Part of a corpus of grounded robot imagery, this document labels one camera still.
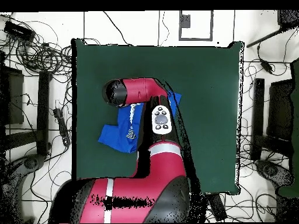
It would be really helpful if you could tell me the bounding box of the blue printed t-shirt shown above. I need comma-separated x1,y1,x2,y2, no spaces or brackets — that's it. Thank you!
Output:
98,91,182,154

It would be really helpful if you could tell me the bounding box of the dark flat panel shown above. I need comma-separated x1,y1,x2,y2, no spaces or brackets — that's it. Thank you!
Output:
0,65,25,125
266,79,294,141

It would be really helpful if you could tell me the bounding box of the dark green table cloth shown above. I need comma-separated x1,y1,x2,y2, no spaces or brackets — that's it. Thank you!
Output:
71,38,245,195

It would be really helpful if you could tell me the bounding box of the black upright bar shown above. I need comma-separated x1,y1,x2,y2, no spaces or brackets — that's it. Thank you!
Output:
36,71,51,156
251,78,265,162

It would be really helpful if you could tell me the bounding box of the small dark box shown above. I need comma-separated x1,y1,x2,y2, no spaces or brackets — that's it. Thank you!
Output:
180,14,191,29

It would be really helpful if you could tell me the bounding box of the black stand leg with caster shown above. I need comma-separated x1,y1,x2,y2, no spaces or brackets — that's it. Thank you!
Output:
255,159,294,187
0,153,45,223

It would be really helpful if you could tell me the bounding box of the black rod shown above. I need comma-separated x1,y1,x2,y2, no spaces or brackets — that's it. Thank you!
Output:
246,26,284,48

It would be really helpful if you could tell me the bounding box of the black speckled block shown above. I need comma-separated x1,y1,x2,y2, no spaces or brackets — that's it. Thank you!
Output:
277,9,299,30

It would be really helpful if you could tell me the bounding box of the long black cable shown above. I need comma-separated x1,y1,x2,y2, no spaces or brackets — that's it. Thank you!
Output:
102,10,133,47

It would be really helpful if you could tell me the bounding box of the grey square frame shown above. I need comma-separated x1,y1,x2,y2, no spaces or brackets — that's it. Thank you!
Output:
178,10,214,42

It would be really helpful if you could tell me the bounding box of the tangled black cable coil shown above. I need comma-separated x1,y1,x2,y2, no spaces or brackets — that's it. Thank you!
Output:
13,40,73,78

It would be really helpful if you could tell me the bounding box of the black cable adapter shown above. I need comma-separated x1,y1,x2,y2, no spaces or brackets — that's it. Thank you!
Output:
260,59,274,73

